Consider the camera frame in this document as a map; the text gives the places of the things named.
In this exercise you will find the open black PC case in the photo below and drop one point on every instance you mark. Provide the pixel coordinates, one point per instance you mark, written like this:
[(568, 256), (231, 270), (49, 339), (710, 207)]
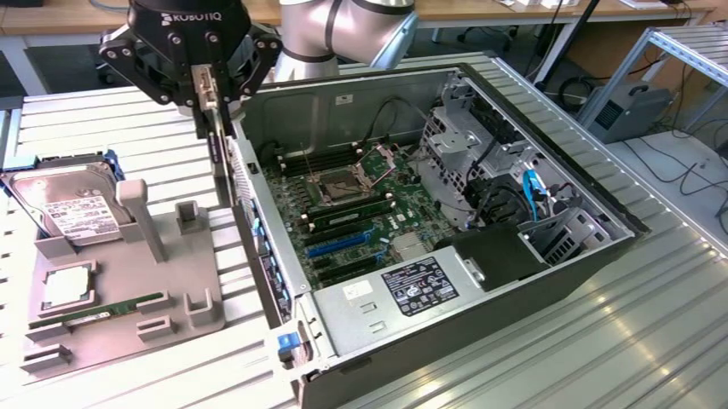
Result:
[(454, 341)]

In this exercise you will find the black plastic shroud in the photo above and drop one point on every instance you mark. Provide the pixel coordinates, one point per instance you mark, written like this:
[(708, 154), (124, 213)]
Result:
[(494, 255)]

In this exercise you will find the silver CPU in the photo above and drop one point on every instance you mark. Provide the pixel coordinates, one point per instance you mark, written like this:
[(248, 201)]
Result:
[(67, 287)]

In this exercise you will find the silver chipset heatsink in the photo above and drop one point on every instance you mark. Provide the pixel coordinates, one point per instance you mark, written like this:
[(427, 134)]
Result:
[(407, 249)]

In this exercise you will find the aluminium profile frame table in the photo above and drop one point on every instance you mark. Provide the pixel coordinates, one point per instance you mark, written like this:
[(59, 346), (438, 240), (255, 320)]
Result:
[(688, 42)]

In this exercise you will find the black office chair base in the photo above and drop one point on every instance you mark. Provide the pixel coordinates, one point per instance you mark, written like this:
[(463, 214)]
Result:
[(104, 78)]

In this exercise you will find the installed green RAM stick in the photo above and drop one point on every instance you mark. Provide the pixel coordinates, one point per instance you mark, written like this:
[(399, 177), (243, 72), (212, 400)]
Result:
[(351, 216)]

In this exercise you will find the blue expansion slot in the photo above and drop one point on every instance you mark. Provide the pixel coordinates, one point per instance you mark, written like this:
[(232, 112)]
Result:
[(340, 247)]

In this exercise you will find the blue case latch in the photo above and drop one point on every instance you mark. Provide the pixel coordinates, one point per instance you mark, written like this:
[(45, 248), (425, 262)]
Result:
[(286, 343)]

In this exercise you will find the green RAM stick white label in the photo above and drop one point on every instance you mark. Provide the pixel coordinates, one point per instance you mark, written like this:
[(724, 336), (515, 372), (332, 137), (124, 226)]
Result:
[(121, 306)]

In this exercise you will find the wooden desk white frame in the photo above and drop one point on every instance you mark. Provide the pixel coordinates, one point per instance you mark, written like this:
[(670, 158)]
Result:
[(494, 15), (56, 21)]

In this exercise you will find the thin metal locking lever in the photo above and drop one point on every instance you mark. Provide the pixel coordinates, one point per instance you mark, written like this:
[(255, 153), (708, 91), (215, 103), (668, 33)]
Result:
[(311, 168)]

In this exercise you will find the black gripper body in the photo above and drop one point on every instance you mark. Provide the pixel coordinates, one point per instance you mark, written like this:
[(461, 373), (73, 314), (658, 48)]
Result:
[(187, 38)]

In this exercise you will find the silver drive cage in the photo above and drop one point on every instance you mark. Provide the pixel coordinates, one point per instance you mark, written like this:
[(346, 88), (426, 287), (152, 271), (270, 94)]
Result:
[(449, 183)]

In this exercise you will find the grey control box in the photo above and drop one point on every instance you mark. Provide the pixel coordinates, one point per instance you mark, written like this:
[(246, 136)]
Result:
[(637, 115)]

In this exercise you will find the green motherboard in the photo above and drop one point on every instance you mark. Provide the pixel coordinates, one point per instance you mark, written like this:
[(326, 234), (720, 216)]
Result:
[(393, 204)]

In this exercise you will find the hard drive with blue caddy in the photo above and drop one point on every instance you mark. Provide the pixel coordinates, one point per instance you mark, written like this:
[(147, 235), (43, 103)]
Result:
[(115, 168)]

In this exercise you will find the metal socket cover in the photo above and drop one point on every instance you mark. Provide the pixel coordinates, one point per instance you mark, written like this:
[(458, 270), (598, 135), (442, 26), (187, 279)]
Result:
[(362, 170)]

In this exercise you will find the silver disk bay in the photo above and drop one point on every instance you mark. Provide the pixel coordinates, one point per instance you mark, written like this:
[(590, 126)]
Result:
[(569, 243)]

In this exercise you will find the silver power supply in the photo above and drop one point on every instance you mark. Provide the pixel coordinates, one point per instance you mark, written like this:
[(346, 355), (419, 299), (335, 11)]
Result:
[(363, 315)]

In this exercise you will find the graphics card with metal bracket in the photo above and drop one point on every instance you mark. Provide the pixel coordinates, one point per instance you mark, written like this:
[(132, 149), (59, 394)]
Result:
[(223, 170)]

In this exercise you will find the CPU socket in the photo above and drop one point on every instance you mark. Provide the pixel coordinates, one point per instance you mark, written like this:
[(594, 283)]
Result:
[(339, 187)]

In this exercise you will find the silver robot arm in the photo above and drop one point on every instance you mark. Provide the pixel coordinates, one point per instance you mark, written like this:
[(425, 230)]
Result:
[(318, 38)]

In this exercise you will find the silver hard disk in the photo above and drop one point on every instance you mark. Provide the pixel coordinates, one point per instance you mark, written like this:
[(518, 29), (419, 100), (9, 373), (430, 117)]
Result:
[(63, 191)]

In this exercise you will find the black expansion slot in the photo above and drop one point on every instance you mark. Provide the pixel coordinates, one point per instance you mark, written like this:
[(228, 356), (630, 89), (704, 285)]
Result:
[(350, 274), (340, 235), (346, 264)]

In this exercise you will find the grey parts rack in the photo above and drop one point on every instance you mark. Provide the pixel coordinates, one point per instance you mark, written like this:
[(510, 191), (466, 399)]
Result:
[(153, 289)]

